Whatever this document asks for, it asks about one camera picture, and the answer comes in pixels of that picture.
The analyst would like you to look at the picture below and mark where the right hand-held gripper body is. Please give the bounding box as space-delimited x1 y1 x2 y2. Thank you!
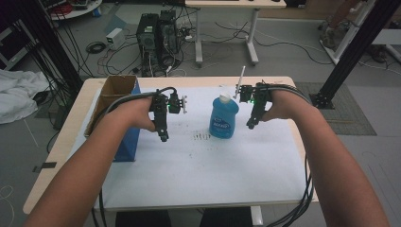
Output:
234 65 273 131

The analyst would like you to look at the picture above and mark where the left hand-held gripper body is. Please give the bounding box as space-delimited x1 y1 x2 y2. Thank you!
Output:
149 87 179 144

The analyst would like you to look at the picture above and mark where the blue dish soap bottle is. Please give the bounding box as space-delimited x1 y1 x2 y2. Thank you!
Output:
208 93 240 140

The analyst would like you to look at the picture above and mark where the blue cardboard box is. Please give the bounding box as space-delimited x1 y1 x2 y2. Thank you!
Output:
83 75 142 163

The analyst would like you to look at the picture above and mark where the person's right hand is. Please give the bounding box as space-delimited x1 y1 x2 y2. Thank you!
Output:
260 89 305 124

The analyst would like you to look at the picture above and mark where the person's left hand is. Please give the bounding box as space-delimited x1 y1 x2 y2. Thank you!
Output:
105 96 157 134

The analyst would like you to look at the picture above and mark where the black computer tower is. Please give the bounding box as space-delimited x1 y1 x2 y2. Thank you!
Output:
157 9 183 70
135 12 161 78

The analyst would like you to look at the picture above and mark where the white paper sheet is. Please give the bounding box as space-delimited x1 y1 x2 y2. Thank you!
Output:
67 86 308 211

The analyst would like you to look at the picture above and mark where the white desk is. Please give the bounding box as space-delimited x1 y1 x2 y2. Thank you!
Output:
184 0 288 68

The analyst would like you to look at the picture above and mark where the small white device box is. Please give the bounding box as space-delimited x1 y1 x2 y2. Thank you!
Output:
105 27 126 51

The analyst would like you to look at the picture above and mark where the grey floor mat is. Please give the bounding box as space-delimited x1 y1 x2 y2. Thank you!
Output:
294 81 377 136

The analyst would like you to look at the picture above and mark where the white table leg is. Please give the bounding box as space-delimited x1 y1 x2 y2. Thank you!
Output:
250 205 264 227

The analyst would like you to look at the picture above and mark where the black tape strip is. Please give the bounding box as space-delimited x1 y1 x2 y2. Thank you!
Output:
32 161 58 174

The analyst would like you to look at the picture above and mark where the round white table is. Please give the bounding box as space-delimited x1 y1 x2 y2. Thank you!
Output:
46 0 103 22

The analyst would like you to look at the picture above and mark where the white cloth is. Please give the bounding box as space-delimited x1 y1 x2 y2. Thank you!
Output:
0 69 50 125

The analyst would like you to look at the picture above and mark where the left hand-held gripper cable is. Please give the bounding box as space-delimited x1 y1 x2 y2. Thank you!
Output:
89 86 179 227

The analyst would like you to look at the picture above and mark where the hand-held gripper cable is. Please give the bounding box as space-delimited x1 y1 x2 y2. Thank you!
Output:
256 82 315 227
89 86 179 227

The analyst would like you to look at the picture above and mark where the long black floor cable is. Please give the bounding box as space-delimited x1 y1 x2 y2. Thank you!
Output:
253 29 334 66

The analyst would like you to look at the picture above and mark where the coiled black cable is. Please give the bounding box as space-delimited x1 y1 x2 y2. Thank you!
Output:
85 41 108 55

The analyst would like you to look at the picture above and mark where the white metal frame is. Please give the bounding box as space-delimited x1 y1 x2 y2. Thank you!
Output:
320 0 376 65

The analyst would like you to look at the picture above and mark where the black metal post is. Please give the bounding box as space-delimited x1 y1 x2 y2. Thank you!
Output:
17 0 84 97
309 0 401 110

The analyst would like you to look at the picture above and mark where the right hand-held gripper cable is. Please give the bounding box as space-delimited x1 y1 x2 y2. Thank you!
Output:
256 82 315 227

